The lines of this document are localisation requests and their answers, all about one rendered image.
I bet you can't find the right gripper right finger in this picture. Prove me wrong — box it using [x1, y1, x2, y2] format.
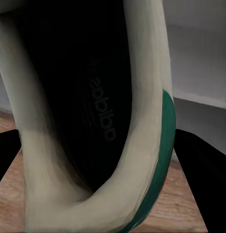
[174, 129, 226, 233]

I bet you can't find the gym shoe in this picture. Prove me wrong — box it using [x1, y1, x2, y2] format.
[0, 0, 176, 233]

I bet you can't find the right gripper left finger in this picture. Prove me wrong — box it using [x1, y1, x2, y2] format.
[0, 129, 22, 181]

